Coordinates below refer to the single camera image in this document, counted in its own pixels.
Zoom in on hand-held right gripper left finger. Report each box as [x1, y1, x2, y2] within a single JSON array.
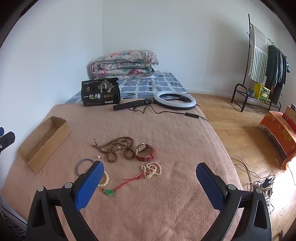
[[25, 160, 104, 241]]

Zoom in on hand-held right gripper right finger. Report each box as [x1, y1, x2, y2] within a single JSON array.
[[196, 162, 273, 241]]

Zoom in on cream bead bracelet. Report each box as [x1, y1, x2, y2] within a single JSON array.
[[97, 170, 110, 188]]

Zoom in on green jade pendant red cord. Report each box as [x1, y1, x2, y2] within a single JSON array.
[[102, 173, 145, 197]]

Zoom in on blue bangle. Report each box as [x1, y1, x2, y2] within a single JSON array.
[[76, 159, 95, 176]]

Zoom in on brown wooden bead necklace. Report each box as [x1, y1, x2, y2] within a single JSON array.
[[91, 136, 136, 163]]

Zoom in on white pearl necklace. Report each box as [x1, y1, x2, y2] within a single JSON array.
[[141, 162, 162, 179]]

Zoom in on red strap wristwatch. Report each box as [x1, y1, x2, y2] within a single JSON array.
[[135, 143, 156, 162]]

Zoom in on floor power strip with plugs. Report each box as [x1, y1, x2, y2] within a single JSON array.
[[248, 177, 275, 193]]

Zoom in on pink blanket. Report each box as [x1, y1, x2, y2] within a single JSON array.
[[0, 102, 243, 241]]

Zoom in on orange cloth covered bench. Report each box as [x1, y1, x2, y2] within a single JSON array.
[[259, 111, 296, 172]]

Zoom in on black snack bag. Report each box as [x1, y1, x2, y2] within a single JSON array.
[[81, 77, 121, 106]]

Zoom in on black metal clothes rack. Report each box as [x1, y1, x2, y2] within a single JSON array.
[[231, 14, 289, 113]]

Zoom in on small cardboard box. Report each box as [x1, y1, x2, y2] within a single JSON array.
[[283, 105, 296, 131]]

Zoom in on blue checked bedsheet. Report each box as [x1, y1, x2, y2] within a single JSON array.
[[65, 72, 191, 104]]

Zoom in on folded floral quilt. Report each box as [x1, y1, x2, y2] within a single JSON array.
[[91, 50, 160, 79]]

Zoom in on dark hanging clothes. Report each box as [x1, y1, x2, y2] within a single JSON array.
[[265, 44, 287, 105]]

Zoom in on striped hanging cloth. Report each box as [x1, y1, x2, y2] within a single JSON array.
[[246, 25, 270, 84]]

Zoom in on tangle of floor cables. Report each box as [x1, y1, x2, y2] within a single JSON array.
[[230, 155, 279, 210]]

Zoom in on black cable with switch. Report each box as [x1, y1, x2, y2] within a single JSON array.
[[131, 105, 208, 123]]

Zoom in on black tripod handle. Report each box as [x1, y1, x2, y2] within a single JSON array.
[[113, 98, 154, 112]]

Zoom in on white ring light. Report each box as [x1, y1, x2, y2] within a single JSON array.
[[153, 91, 197, 111]]

